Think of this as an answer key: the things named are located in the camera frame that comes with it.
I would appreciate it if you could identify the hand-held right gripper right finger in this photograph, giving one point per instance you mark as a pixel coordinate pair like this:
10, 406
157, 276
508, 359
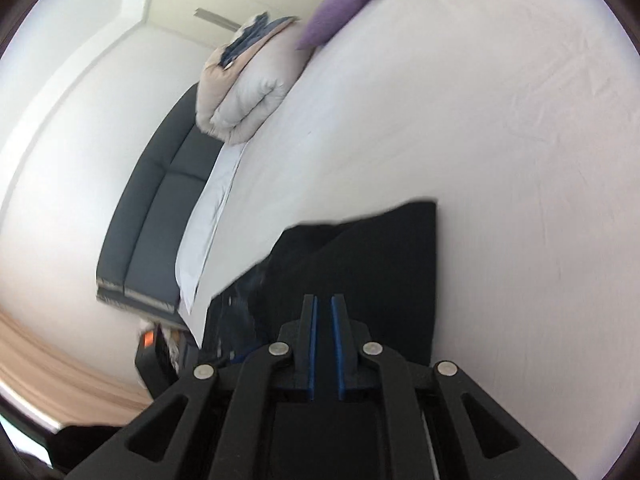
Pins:
336, 345

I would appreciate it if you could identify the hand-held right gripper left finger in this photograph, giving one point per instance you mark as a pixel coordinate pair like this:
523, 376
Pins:
313, 340

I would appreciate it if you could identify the black pants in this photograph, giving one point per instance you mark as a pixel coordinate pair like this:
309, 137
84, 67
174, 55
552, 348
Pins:
380, 270

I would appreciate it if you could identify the white flat pillow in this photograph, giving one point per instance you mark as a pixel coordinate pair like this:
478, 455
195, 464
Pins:
205, 230

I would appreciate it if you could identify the grey padded headboard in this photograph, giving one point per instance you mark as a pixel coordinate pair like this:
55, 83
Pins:
150, 220

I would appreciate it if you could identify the folded beige duvet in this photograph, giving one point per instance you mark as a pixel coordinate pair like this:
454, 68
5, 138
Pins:
250, 95

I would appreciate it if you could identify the purple pillow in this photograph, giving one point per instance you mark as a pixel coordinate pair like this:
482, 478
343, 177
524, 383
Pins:
330, 15

